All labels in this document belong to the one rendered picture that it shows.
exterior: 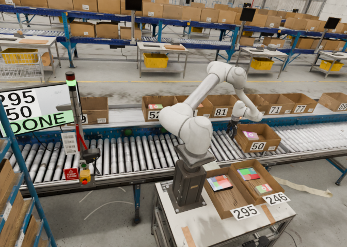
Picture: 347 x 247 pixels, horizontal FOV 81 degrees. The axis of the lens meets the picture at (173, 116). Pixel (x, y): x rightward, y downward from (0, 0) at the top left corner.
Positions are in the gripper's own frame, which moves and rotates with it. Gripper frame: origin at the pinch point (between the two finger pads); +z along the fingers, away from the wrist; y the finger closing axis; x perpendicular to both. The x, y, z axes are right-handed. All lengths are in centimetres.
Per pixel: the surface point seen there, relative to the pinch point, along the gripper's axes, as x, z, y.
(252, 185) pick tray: -8, 9, 60
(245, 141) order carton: 10.0, -1.1, 14.1
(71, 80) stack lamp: -145, -76, 31
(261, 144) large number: 25.7, -0.1, 20.8
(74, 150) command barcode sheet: -151, -23, 31
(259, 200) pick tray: -15, 4, 78
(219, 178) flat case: -36, 6, 51
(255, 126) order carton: 36.7, -3.4, -7.6
